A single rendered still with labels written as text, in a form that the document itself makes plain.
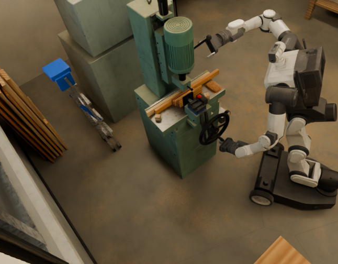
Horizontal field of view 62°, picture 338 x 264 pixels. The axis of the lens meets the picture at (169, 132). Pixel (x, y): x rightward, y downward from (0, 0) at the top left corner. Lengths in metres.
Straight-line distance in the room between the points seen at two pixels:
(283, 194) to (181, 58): 1.45
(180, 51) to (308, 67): 0.72
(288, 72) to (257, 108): 1.63
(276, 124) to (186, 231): 1.34
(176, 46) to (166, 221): 1.55
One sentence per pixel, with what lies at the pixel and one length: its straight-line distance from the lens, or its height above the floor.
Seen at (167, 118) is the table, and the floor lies 0.90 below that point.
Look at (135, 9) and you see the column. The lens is 1.92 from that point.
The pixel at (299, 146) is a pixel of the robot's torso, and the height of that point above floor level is 0.69.
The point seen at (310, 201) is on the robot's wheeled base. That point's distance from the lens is 2.64.
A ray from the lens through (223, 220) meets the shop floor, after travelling 2.61.
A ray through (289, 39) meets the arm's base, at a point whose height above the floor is 1.36.
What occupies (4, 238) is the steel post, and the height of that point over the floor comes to 1.75.
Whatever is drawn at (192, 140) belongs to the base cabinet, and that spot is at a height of 0.55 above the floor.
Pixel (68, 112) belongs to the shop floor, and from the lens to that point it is 3.60.
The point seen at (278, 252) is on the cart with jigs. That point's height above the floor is 0.53.
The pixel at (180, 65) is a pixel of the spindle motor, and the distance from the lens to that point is 1.84.
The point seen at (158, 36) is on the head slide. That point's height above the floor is 1.40.
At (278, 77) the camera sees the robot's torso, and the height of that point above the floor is 1.34.
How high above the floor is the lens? 2.48
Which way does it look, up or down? 54 degrees down
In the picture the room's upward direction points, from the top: 10 degrees counter-clockwise
